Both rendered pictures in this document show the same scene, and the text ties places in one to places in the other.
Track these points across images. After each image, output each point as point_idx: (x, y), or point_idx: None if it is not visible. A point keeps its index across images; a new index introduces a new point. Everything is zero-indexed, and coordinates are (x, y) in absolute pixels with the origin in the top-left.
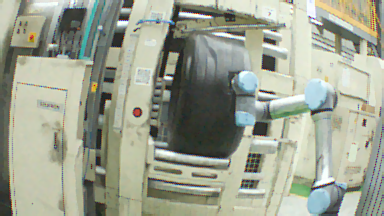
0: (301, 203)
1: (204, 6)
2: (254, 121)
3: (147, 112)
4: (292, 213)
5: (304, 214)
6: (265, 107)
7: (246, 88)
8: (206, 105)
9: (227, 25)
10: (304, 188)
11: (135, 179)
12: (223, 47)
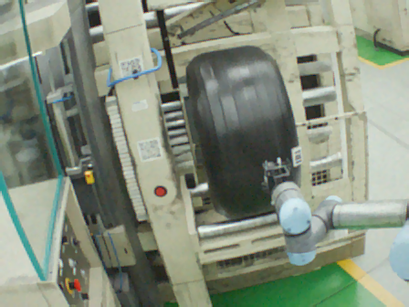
0: (374, 77)
1: (194, 2)
2: (314, 253)
3: (173, 186)
4: (372, 101)
5: (387, 103)
6: (326, 221)
7: (295, 232)
8: (245, 184)
9: (234, 7)
10: (365, 43)
11: (186, 260)
12: (242, 89)
